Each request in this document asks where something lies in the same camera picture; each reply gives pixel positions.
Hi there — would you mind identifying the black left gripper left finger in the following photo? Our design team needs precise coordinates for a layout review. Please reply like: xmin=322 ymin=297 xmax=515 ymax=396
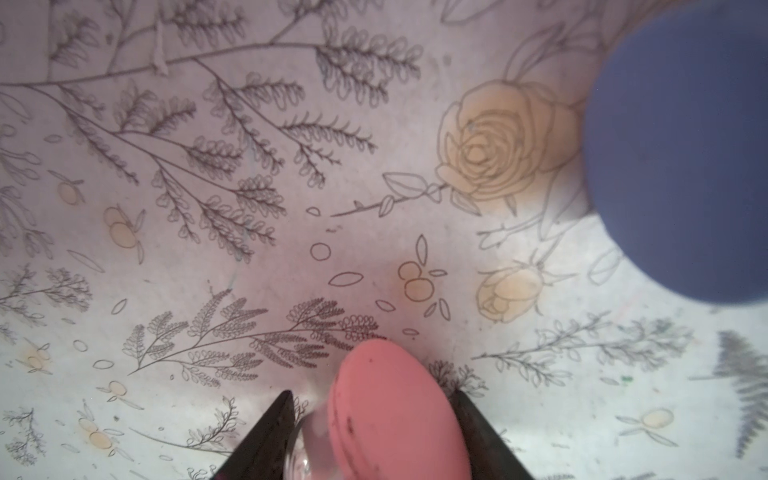
xmin=213 ymin=390 xmax=296 ymax=480

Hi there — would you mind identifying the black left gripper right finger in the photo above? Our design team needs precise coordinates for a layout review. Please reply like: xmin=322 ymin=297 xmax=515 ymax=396
xmin=449 ymin=390 xmax=533 ymax=480

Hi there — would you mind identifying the pink hourglass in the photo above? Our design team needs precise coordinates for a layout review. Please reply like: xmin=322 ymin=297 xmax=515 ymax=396
xmin=283 ymin=339 xmax=472 ymax=480

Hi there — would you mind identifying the purple hourglass front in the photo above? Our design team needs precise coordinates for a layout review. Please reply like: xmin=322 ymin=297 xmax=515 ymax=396
xmin=582 ymin=1 xmax=767 ymax=304

